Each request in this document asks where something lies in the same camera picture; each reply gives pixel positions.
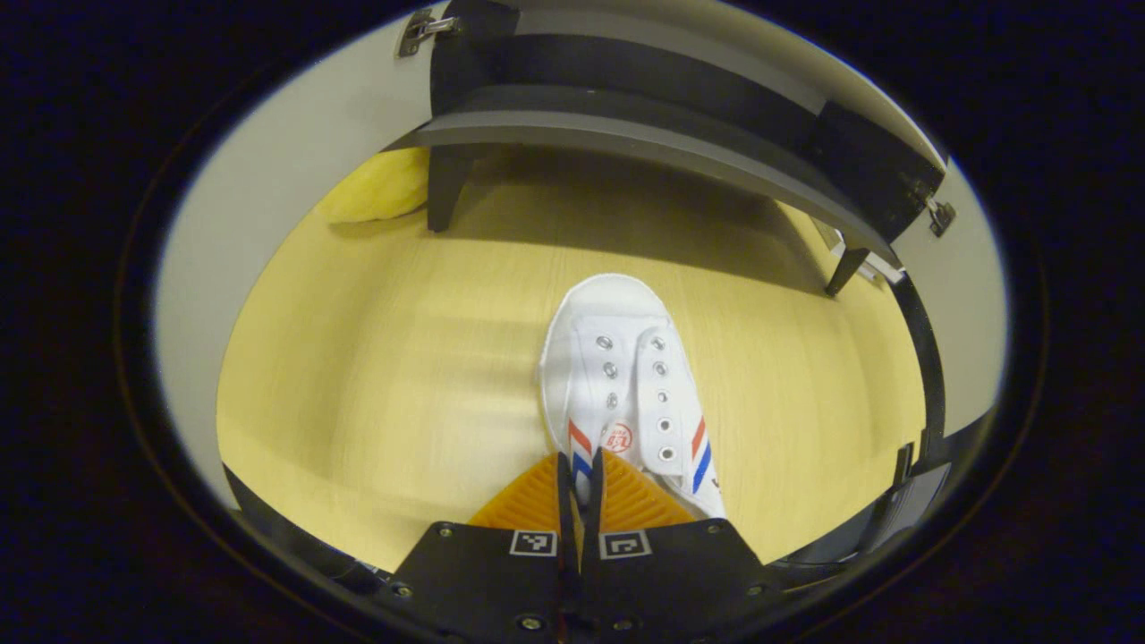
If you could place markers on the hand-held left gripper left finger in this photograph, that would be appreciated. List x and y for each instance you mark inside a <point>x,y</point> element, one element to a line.
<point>501,581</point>

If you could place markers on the black platform edge strip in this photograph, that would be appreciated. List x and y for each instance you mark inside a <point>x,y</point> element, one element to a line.
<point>930,376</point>

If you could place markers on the white canvas shoe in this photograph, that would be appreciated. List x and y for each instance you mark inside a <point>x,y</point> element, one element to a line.
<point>617,376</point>

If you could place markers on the grey shoe cabinet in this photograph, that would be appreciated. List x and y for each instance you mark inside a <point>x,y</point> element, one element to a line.
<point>626,98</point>

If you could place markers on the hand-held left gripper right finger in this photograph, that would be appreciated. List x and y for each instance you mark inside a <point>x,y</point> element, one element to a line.
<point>662,581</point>

